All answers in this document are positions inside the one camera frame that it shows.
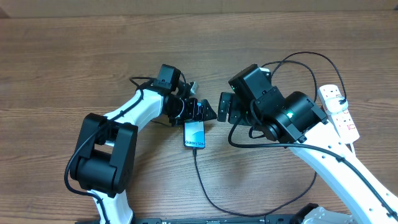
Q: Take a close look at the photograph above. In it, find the Samsung Galaxy smartphone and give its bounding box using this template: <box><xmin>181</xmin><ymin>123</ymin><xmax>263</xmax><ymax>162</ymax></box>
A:
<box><xmin>183</xmin><ymin>121</ymin><xmax>206</xmax><ymax>149</ymax></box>

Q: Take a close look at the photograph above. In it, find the black USB charging cable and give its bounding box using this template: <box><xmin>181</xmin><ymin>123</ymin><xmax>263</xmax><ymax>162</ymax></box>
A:
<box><xmin>192</xmin><ymin>51</ymin><xmax>348</xmax><ymax>218</ymax></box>

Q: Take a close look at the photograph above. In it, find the white power strip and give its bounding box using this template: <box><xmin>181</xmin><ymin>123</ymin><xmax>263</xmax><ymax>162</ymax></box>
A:
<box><xmin>318</xmin><ymin>85</ymin><xmax>359</xmax><ymax>144</ymax></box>

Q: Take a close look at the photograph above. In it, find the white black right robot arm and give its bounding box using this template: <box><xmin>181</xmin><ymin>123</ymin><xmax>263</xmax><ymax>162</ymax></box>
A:
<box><xmin>218</xmin><ymin>64</ymin><xmax>397</xmax><ymax>223</ymax></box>

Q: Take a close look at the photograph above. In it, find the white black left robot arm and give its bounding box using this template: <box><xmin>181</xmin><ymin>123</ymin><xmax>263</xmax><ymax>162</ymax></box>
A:
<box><xmin>63</xmin><ymin>64</ymin><xmax>217</xmax><ymax>223</ymax></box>

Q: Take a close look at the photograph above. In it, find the white USB charger plug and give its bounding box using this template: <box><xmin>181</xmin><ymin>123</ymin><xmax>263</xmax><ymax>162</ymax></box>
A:
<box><xmin>325</xmin><ymin>96</ymin><xmax>348</xmax><ymax>114</ymax></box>

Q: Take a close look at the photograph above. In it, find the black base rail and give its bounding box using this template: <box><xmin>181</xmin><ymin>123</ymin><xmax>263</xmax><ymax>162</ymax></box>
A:
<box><xmin>74</xmin><ymin>214</ymin><xmax>299</xmax><ymax>224</ymax></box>

